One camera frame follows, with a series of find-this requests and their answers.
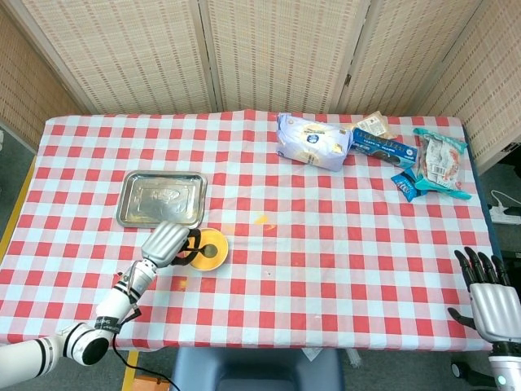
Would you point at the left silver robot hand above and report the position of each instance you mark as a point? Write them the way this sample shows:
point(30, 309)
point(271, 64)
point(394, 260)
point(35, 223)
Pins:
point(163, 244)

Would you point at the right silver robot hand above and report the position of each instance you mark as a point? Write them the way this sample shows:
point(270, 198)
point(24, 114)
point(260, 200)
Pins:
point(494, 305)

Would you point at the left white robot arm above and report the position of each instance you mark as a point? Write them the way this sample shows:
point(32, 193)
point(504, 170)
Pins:
point(118, 301)

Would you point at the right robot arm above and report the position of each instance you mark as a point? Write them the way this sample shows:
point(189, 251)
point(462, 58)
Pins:
point(506, 370)

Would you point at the rectangular metal tray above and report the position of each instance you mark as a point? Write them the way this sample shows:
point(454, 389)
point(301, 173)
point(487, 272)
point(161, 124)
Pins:
point(163, 197)

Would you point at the black caster wheel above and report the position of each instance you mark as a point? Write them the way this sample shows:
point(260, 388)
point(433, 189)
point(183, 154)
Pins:
point(458, 370)

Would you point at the white power strip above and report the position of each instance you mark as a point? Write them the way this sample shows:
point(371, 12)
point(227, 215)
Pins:
point(504, 215)

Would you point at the orange box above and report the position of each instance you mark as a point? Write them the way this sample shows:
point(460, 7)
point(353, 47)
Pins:
point(150, 383)

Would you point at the red white checkered tablecloth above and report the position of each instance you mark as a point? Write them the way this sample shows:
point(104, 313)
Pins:
point(305, 277)

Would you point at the small blue snack packet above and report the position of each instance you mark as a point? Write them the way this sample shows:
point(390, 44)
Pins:
point(405, 187)

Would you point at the teal clear snack bag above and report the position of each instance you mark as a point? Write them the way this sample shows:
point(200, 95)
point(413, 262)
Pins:
point(441, 163)

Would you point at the dark blue chair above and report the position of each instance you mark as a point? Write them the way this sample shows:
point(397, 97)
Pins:
point(256, 370)

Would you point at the light purple biscuit bag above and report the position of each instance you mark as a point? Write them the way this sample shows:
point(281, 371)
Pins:
point(313, 142)

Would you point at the blue sandwich cookie package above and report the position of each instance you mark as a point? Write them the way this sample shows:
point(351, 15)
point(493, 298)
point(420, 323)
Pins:
point(382, 148)

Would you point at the tan snack packet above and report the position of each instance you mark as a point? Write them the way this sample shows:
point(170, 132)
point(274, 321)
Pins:
point(376, 124)

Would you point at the woven folding screen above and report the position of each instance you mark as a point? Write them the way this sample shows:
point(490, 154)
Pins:
point(264, 53)

